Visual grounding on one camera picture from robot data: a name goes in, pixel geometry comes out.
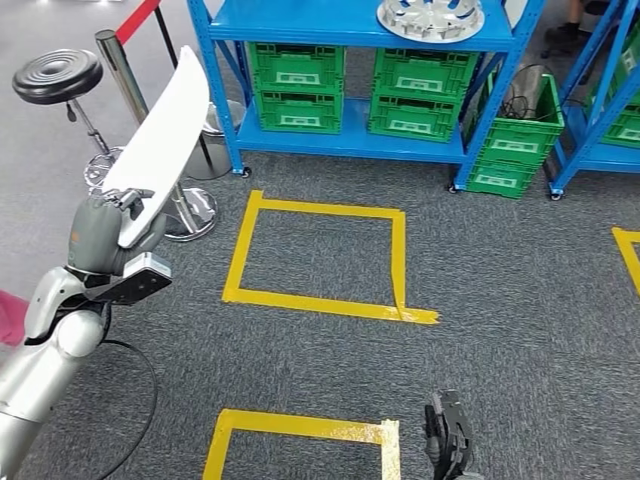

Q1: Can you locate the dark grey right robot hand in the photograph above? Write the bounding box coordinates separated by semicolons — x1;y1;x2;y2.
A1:
423;389;475;480

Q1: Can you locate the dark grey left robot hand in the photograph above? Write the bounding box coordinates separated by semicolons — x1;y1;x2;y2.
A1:
67;188;168;276

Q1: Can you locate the white curved plastic panel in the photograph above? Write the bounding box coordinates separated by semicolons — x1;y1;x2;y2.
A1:
101;44;211;251

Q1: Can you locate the blue metal shelf rack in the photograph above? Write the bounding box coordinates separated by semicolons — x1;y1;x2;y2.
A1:
547;0;640;200
186;0;546;195

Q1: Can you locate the pink cloth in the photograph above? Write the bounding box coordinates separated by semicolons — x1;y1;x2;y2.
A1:
0;289;30;347

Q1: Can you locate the black stool with chrome base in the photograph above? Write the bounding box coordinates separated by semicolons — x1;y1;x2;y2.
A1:
11;48;125;192

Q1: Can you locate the yellow floor tape rectangle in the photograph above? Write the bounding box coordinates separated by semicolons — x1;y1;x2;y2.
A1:
221;190;441;327

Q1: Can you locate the red barrier belt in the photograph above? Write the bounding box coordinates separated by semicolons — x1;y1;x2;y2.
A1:
115;0;162;46

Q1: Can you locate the grey wheel cover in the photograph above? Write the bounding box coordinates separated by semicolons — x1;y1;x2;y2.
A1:
376;0;486;44

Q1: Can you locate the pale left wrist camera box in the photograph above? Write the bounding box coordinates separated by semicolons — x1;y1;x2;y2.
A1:
85;251;173;306

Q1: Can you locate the chrome stanchion post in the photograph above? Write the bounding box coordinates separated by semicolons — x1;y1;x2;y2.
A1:
94;28;220;244

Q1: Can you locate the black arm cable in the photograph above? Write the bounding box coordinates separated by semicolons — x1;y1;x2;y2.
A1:
94;339;159;480

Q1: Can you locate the black cable bundle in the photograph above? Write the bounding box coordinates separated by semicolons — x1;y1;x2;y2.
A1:
500;62;551;122

